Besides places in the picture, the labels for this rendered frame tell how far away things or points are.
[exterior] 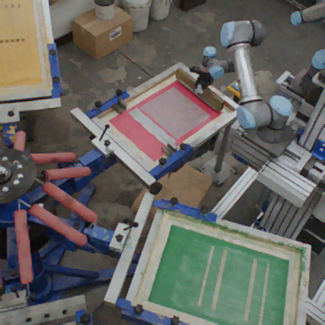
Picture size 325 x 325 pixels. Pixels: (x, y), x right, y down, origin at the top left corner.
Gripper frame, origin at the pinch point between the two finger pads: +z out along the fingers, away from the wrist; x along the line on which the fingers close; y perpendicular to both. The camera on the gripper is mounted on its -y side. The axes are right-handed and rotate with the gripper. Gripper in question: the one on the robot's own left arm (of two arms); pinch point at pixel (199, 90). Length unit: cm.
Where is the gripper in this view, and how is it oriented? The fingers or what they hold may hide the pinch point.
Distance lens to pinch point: 290.5
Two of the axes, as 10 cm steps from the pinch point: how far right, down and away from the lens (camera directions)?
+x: 7.1, -4.8, 5.2
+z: -1.1, 6.5, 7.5
